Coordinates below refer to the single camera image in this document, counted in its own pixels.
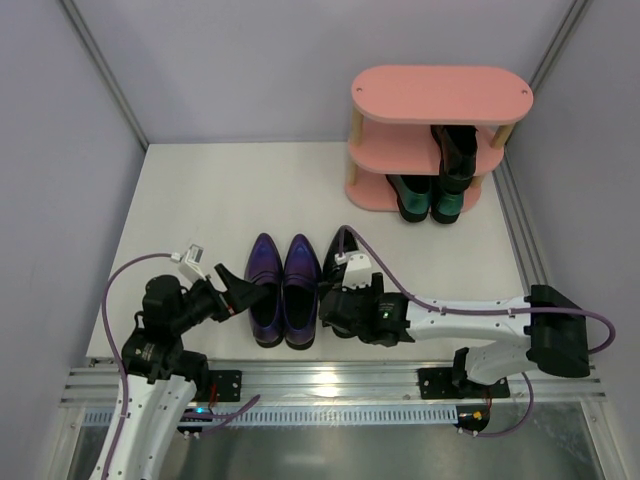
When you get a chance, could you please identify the black glossy shoe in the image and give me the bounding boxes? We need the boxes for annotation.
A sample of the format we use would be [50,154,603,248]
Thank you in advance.
[431,125,478,194]
[319,229,359,303]

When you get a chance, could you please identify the purple shoe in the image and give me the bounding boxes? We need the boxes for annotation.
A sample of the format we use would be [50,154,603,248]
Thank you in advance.
[245,233,284,348]
[282,234,321,350]

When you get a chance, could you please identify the green metallic shoe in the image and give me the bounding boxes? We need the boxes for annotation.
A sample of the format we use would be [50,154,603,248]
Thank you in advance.
[386,175,432,223]
[431,181,464,225]

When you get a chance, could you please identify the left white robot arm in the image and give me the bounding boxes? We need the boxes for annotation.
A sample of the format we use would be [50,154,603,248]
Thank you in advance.
[91,264,269,479]

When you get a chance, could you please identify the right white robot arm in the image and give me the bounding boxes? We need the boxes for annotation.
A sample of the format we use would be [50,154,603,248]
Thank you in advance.
[319,273,590,398]

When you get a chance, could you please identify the pink three-tier shoe shelf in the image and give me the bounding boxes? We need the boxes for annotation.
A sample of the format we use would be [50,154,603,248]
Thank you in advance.
[345,65,534,212]

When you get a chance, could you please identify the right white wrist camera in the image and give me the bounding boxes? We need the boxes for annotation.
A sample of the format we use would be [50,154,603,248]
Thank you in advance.
[334,250,373,290]

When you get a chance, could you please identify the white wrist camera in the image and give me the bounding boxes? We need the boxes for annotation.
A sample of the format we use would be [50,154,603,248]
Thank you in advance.
[334,250,373,290]
[170,244,207,283]

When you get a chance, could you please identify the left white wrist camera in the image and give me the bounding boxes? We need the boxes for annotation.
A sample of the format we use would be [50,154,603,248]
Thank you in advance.
[170,244,207,283]

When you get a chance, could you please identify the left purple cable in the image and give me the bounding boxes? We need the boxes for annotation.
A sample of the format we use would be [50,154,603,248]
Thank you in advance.
[97,252,262,476]

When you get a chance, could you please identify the purple cable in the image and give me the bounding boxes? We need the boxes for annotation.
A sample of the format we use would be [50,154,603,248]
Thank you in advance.
[97,252,262,476]
[334,225,617,439]

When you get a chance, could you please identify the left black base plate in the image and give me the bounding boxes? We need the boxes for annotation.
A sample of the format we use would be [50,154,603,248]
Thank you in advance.
[194,370,243,403]

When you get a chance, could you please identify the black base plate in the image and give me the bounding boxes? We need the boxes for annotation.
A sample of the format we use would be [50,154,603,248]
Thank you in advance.
[194,370,243,403]
[417,367,510,400]

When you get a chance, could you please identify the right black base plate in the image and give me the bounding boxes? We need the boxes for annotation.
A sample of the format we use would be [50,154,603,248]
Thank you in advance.
[417,367,510,400]

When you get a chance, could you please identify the slotted grey cable duct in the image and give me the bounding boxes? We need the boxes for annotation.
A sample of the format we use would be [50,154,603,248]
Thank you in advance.
[82,404,458,431]

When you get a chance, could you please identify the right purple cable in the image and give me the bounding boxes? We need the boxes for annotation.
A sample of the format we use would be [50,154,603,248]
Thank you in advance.
[334,225,617,439]

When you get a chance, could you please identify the left aluminium frame post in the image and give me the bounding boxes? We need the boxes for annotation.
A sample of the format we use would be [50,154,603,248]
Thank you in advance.
[56,0,150,151]

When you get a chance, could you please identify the aluminium frame post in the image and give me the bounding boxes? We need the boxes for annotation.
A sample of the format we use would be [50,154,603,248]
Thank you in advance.
[529,0,593,95]
[56,0,150,151]

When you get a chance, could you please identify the right aluminium frame post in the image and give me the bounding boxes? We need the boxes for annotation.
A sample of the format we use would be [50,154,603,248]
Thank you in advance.
[529,0,593,95]

